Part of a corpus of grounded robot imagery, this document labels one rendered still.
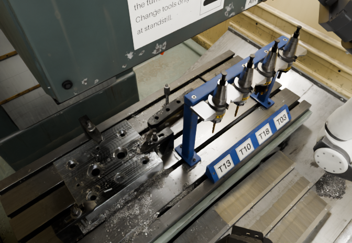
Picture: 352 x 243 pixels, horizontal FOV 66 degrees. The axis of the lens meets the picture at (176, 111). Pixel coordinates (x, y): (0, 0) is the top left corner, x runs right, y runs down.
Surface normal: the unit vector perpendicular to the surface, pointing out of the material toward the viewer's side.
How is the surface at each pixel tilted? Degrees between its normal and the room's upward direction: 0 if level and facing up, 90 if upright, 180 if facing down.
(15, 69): 89
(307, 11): 90
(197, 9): 90
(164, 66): 0
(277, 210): 7
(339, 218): 17
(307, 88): 24
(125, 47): 90
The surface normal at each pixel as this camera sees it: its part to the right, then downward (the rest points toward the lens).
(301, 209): 0.11, -0.69
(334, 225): -0.18, -0.78
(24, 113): 0.64, 0.60
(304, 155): -0.31, -0.38
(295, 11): -0.77, 0.49
